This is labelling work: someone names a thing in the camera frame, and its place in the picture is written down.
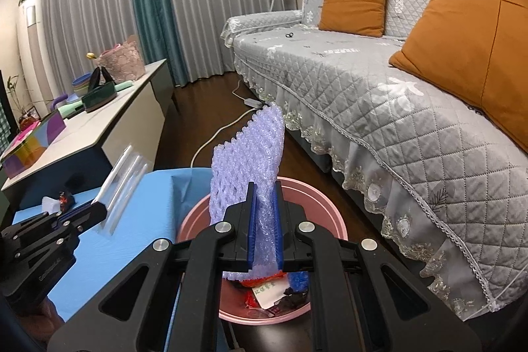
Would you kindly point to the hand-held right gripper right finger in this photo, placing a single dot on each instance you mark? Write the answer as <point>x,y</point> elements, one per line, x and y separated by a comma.
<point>279,228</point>

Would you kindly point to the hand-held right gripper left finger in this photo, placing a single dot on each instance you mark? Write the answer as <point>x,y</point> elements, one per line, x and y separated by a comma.
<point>252,228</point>

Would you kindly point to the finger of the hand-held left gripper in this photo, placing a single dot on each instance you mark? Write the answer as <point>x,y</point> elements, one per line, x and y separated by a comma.
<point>33,228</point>
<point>86,222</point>

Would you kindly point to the pink plastic basin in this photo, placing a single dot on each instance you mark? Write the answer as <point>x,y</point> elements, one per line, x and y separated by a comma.
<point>317,211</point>

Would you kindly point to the clear plastic packaging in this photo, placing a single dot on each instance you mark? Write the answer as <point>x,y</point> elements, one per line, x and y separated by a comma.
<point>123,183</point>

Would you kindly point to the blue plastic bag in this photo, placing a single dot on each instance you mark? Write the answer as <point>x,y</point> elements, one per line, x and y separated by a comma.
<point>298,282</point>

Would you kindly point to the red plastic bag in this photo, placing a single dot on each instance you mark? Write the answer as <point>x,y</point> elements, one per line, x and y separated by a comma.
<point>251,298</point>

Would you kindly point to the purple foam fruit net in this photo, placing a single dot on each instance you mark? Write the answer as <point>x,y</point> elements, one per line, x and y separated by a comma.
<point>247,154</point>

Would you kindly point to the pale foam sheet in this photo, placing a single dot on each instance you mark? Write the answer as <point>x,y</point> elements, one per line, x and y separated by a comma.
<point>50,204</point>

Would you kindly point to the colourful tin box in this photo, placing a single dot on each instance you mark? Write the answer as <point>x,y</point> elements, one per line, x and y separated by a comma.
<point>33,141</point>

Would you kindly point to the green checked cloth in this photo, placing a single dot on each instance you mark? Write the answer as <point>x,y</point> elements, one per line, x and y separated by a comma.
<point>3,125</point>

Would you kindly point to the white sideboard cabinet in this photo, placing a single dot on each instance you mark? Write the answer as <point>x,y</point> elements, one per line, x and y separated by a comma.
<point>123,117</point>

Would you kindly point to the mint green tray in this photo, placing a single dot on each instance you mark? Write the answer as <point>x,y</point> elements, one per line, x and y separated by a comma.
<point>74,106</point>

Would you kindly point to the white power strip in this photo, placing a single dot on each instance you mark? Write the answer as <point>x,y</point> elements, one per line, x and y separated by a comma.
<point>253,102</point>

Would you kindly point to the stack of coloured bowls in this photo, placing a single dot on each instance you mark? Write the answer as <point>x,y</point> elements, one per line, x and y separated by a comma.
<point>81,86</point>

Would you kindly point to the thin potted plant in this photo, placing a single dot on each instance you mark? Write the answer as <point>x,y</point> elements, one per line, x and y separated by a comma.
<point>13,92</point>

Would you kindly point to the grey quilted sofa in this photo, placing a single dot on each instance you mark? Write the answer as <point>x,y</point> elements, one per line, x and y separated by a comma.
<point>350,96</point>

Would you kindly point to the pink woven basket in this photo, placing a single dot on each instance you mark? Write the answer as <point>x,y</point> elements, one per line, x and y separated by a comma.
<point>123,61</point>

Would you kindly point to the yellow artificial flower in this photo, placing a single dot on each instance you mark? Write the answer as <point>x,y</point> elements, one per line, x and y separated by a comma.
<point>91,56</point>

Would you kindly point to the white standing air conditioner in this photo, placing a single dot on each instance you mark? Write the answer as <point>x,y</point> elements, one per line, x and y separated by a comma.
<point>35,47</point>

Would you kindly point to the teal curtain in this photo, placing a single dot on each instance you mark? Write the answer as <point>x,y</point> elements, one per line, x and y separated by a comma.
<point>159,5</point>

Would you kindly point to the orange cushion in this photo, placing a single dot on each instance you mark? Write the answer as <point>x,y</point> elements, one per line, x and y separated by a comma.
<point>354,3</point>
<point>474,47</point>

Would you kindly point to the small photo frame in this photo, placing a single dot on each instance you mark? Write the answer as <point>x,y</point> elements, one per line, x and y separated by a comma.
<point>29,113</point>

